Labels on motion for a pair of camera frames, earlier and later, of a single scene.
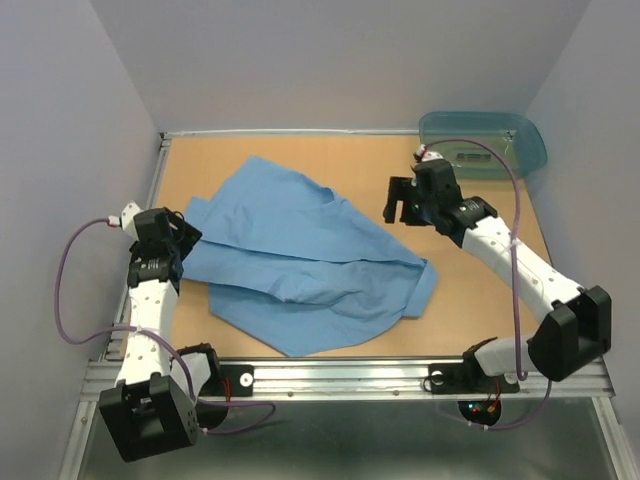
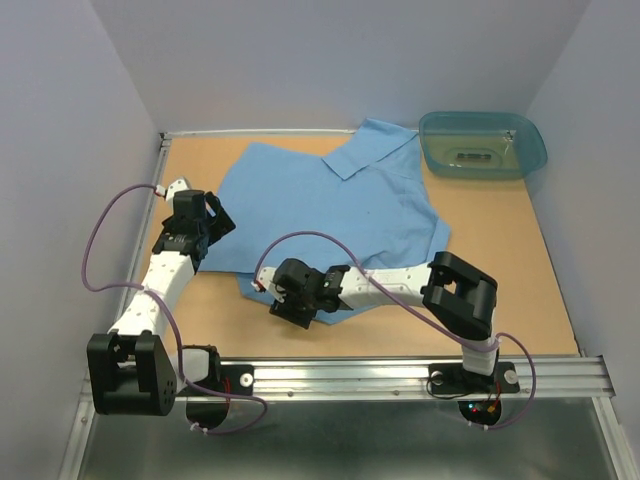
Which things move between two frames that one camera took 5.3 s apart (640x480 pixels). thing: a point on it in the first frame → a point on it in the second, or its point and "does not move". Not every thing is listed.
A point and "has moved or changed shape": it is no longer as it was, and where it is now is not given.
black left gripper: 187,235 → 220,223
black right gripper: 400,189 → 288,310
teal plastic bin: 513,135 does not move
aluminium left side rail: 115,339 does not move
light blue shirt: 295,267 has moved or changed shape
